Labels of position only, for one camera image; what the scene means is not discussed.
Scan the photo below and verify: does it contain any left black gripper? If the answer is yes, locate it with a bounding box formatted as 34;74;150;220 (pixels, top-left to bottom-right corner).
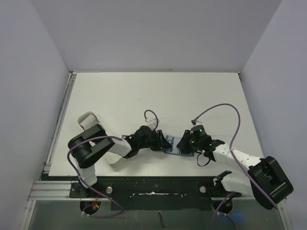
138;130;171;151

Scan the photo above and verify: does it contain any blue leather card holder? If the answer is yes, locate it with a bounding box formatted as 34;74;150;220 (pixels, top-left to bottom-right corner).
164;135;194;157

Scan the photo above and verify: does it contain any white oblong plastic tray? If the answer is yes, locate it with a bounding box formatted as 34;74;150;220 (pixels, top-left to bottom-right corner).
77;112;131;167

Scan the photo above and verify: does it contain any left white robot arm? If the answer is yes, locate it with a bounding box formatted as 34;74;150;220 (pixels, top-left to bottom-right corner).
67;124;172;197

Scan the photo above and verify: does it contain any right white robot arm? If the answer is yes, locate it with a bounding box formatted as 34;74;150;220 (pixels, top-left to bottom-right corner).
177;125;294;209

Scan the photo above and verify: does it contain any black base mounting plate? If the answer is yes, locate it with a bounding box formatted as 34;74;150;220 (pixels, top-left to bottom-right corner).
69;176;229;211

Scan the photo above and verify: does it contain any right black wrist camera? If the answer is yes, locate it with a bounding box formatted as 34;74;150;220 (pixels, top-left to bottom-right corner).
190;119;207;139

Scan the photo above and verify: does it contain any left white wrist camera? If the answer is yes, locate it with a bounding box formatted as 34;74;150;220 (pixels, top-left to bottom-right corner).
145;118;160;129

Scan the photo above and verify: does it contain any aluminium left side rail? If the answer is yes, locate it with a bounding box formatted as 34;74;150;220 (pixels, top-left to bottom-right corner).
43;71;77;173

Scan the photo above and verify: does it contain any aluminium rail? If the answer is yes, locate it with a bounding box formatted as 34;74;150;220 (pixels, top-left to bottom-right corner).
43;71;77;173
27;181;288;230

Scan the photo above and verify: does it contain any aluminium front rail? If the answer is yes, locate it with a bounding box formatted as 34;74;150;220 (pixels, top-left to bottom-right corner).
27;181;288;230

